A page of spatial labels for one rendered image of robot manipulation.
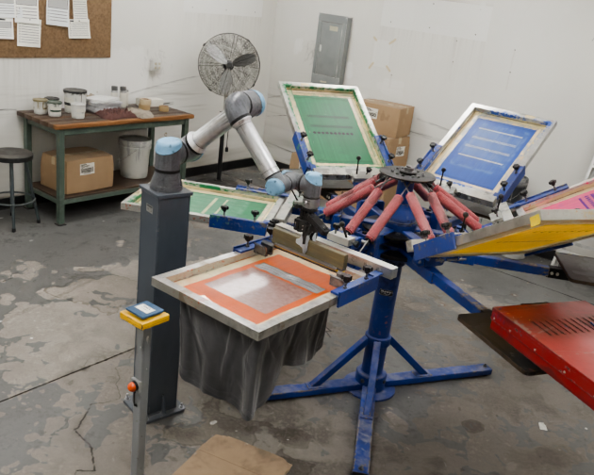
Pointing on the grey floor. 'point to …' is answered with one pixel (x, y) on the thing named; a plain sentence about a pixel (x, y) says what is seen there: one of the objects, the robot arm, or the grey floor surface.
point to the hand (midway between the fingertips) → (308, 250)
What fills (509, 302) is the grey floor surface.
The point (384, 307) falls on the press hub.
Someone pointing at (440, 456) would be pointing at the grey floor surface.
